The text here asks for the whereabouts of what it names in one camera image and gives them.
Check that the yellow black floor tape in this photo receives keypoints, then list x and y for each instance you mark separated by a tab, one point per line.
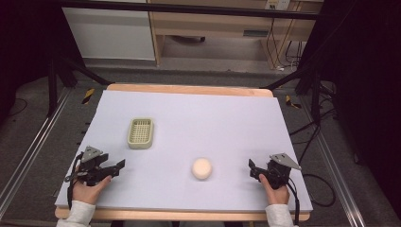
291	102
88	96

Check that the round cream soap bar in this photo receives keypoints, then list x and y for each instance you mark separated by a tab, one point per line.
201	168

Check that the person's left hand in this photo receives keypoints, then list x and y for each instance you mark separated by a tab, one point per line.
90	190

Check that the white cabinet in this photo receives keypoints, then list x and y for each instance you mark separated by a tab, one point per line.
110	34

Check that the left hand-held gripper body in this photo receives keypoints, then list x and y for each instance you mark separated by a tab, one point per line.
92	168

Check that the light wooden desk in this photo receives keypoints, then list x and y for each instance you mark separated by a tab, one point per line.
214	23

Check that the black curtain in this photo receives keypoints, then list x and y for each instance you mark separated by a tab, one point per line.
28	38
365	94

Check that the black metal stand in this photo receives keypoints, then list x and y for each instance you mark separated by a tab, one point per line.
315	91
52	85

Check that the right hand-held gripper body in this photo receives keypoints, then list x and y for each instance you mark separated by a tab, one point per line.
279	171

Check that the metal floor rail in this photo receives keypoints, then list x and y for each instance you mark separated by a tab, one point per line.
340	183
31	148

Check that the white power strip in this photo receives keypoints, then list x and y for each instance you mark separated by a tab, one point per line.
277	4

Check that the wooden table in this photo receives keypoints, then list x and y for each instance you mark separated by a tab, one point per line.
189	88

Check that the person's right hand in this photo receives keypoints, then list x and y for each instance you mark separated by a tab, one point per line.
277	194

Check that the pale green plastic soap basket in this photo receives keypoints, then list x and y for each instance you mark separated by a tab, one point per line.
140	133

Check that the black horizontal frame bar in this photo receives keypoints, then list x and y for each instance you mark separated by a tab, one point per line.
189	8

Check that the lavender foam mat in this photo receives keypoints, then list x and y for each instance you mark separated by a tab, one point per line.
201	126

